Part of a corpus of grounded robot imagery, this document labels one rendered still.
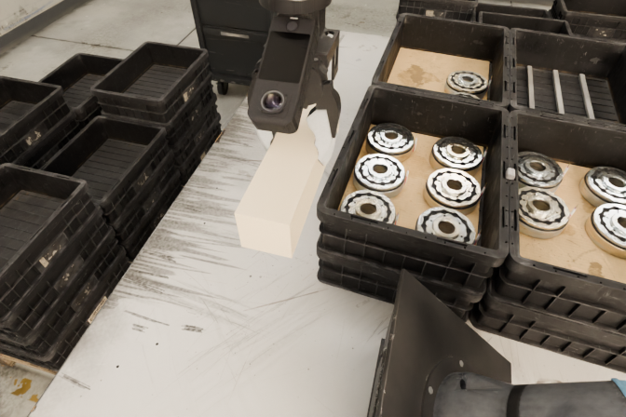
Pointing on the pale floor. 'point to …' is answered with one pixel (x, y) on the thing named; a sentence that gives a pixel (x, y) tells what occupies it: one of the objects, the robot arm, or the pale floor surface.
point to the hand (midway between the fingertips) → (295, 156)
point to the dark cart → (226, 11)
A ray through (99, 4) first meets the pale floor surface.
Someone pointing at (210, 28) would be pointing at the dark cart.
